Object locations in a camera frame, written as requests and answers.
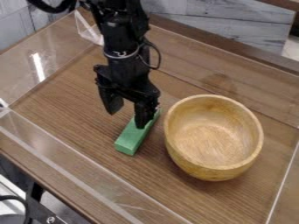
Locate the clear acrylic tray wall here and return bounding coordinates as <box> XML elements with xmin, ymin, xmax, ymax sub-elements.
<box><xmin>0</xmin><ymin>99</ymin><xmax>192</xmax><ymax>224</ymax></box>

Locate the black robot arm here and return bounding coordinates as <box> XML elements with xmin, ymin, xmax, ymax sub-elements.
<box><xmin>28</xmin><ymin>0</ymin><xmax>160</xmax><ymax>129</ymax></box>

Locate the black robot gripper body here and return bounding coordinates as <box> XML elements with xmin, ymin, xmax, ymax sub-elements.
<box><xmin>93</xmin><ymin>51</ymin><xmax>160</xmax><ymax>104</ymax></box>

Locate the black cable under table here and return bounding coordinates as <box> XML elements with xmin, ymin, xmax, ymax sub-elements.
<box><xmin>0</xmin><ymin>194</ymin><xmax>33</xmax><ymax>224</ymax></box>

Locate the brown wooden bowl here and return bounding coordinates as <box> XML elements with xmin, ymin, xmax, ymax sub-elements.
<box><xmin>163</xmin><ymin>94</ymin><xmax>264</xmax><ymax>182</ymax></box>

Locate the black metal table leg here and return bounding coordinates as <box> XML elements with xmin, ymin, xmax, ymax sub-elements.
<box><xmin>25</xmin><ymin>182</ymin><xmax>44</xmax><ymax>218</ymax></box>

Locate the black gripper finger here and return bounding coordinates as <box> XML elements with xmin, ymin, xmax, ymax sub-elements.
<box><xmin>97</xmin><ymin>84</ymin><xmax>124</xmax><ymax>115</ymax></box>
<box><xmin>135</xmin><ymin>101</ymin><xmax>159</xmax><ymax>129</ymax></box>

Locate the green rectangular block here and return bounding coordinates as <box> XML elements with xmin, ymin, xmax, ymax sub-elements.
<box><xmin>113</xmin><ymin>109</ymin><xmax>161</xmax><ymax>156</ymax></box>

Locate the clear acrylic corner bracket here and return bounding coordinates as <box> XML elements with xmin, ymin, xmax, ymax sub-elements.
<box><xmin>73</xmin><ymin>10</ymin><xmax>104</xmax><ymax>46</ymax></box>

